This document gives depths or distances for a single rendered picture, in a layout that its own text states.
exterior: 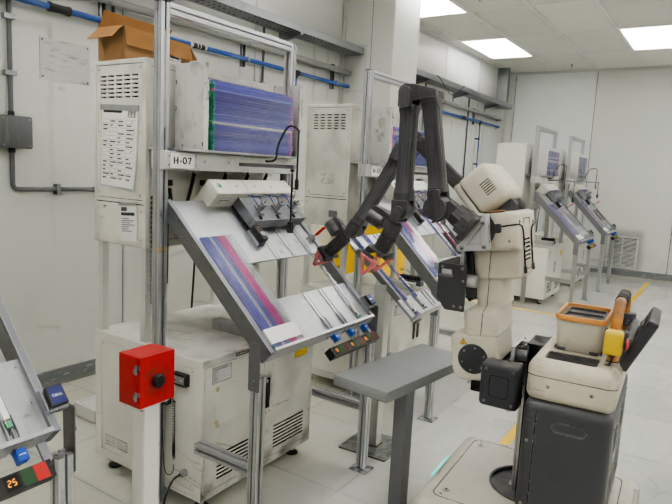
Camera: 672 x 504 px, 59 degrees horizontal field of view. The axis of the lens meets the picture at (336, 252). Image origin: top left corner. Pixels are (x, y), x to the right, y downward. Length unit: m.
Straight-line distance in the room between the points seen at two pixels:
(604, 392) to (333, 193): 2.14
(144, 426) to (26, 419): 0.46
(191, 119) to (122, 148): 0.31
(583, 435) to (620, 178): 7.93
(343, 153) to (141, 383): 2.09
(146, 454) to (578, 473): 1.28
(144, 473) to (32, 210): 2.05
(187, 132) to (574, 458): 1.73
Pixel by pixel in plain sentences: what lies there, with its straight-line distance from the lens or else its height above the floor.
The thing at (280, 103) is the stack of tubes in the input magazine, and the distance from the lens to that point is 2.67.
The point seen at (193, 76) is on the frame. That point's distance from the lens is 2.38.
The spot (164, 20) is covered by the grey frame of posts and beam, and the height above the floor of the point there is 1.83.
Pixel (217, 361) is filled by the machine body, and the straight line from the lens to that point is 2.32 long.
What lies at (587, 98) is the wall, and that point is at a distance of 9.86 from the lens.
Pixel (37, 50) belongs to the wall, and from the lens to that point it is 3.72.
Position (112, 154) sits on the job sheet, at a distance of 2.54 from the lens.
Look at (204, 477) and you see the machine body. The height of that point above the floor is 0.16.
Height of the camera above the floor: 1.34
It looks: 8 degrees down
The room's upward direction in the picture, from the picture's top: 3 degrees clockwise
